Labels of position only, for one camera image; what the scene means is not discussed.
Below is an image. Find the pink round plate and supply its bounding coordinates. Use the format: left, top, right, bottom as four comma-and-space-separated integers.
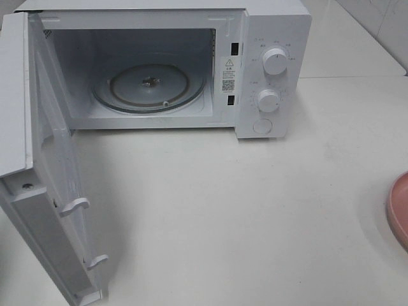
386, 172, 407, 251

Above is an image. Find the white microwave door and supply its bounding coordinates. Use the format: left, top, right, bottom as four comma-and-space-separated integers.
1, 12, 108, 305

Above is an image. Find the round white door button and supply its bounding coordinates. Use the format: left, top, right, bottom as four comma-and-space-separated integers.
253, 119, 273, 135

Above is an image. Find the white microwave knob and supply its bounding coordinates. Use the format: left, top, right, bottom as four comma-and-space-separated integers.
258, 89, 281, 113
262, 47, 288, 75

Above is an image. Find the glass microwave turntable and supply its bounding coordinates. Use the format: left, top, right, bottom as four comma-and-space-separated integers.
92, 63, 206, 114

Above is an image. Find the white microwave oven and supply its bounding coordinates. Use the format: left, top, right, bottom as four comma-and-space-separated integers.
13, 1, 312, 138

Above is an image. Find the white warning label sticker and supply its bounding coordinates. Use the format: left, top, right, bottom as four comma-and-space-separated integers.
220, 57, 237, 92

